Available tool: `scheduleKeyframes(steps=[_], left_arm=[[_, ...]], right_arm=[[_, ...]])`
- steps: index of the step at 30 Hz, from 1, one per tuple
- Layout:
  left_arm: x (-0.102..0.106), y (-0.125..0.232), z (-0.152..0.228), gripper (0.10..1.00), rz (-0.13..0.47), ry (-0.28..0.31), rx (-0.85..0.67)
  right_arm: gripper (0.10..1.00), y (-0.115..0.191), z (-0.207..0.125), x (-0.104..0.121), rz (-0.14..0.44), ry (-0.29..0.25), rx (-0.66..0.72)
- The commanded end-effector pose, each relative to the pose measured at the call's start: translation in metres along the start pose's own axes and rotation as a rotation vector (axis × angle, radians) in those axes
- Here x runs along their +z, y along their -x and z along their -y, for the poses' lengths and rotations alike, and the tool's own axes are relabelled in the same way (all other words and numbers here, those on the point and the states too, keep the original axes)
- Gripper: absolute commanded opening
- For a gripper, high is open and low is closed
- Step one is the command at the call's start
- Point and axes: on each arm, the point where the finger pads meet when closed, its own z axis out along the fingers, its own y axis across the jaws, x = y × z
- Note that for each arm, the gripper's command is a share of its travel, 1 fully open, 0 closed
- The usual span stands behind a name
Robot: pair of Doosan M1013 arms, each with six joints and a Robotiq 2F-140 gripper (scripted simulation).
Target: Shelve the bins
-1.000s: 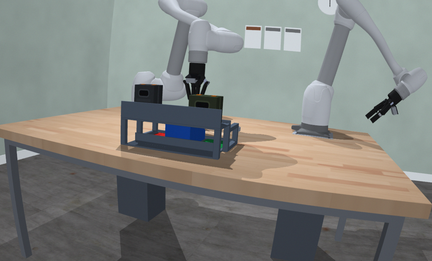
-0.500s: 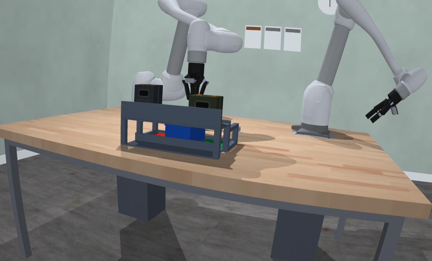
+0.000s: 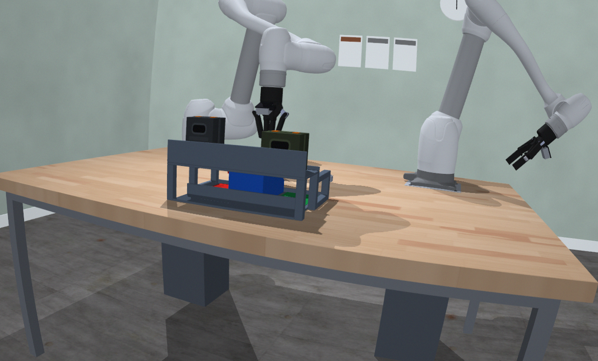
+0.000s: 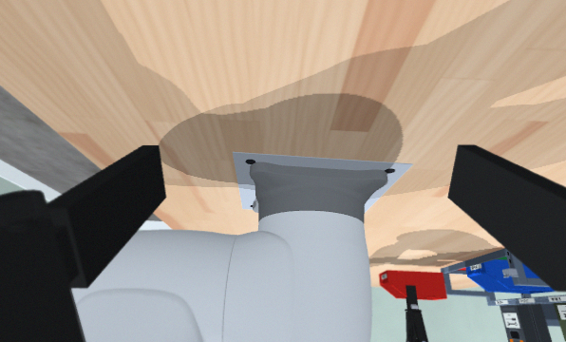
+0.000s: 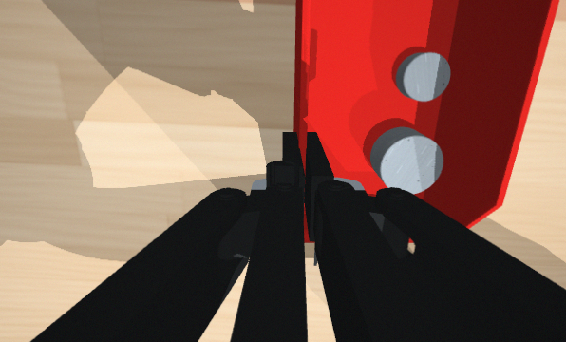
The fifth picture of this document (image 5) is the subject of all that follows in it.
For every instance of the red bin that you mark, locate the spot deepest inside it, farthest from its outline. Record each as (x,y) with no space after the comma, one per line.
(495,50)

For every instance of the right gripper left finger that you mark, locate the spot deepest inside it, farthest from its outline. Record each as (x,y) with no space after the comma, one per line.
(171,290)

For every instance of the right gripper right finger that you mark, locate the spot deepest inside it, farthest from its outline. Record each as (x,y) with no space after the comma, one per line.
(476,291)

